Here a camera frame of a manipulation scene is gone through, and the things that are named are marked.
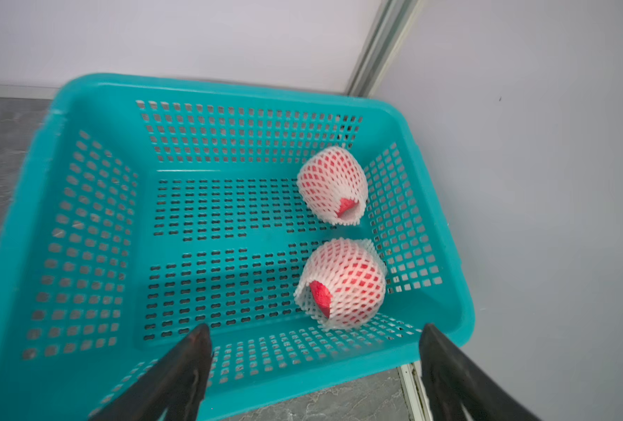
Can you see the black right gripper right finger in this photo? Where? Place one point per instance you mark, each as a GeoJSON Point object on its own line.
{"type": "Point", "coordinates": [457, 389]}

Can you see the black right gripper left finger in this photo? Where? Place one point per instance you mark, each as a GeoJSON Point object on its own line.
{"type": "Point", "coordinates": [173, 388]}

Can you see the aluminium frame post right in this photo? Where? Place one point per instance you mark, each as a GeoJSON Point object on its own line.
{"type": "Point", "coordinates": [393, 22]}

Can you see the teal plastic basket right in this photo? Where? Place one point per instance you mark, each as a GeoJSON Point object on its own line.
{"type": "Point", "coordinates": [146, 207]}

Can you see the white foam net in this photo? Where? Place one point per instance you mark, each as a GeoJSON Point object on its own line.
{"type": "Point", "coordinates": [353, 284]}
{"type": "Point", "coordinates": [327, 184]}

